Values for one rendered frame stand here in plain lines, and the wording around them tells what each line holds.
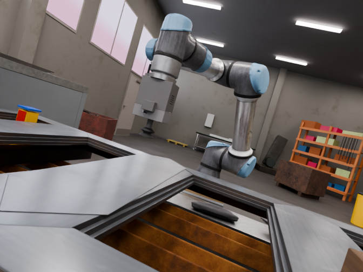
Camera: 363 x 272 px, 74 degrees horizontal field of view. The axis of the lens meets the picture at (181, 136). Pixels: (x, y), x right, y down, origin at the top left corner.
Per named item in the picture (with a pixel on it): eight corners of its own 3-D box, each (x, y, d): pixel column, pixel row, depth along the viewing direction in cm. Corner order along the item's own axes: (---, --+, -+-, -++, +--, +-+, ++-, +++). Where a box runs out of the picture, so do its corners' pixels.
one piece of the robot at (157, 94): (140, 56, 58) (121, 121, 59) (174, 64, 56) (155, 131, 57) (154, 67, 68) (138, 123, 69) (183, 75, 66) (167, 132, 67)
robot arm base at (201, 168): (193, 176, 137) (200, 160, 137) (219, 186, 134) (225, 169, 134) (188, 178, 123) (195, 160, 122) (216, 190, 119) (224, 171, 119)
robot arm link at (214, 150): (207, 162, 137) (215, 140, 136) (227, 171, 129) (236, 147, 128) (196, 160, 127) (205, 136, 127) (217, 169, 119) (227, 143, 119)
